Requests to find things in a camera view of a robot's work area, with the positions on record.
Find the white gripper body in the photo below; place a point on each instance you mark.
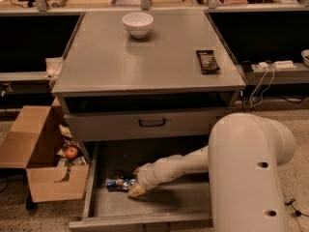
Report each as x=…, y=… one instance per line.
x=149, y=176

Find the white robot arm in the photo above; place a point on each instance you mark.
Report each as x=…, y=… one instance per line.
x=241, y=158

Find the open grey middle drawer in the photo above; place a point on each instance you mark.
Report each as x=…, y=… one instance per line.
x=182, y=204

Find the grey metal drawer cabinet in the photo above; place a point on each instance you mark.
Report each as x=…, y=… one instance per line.
x=107, y=70

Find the red apple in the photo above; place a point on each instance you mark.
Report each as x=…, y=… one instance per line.
x=71, y=153

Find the snack bags in box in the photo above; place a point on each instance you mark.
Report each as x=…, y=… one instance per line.
x=69, y=141

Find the open cardboard box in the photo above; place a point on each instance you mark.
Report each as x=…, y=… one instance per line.
x=32, y=144

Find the white ceramic bowl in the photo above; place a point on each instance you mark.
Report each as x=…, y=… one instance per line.
x=138, y=25

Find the white power strip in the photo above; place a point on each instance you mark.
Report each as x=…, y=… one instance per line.
x=279, y=65

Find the black drawer handle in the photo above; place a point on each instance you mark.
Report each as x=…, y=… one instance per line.
x=152, y=123

